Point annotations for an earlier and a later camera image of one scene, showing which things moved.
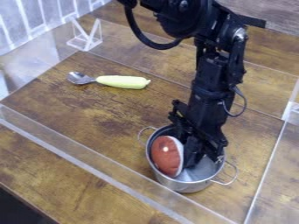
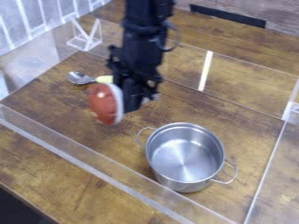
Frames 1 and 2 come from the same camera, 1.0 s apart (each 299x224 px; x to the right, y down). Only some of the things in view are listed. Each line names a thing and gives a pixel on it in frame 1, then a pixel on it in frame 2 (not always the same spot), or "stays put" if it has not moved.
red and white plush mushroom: (167, 155) to (107, 101)
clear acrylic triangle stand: (85, 41) stays put
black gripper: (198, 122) to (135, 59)
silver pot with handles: (194, 178) stays put
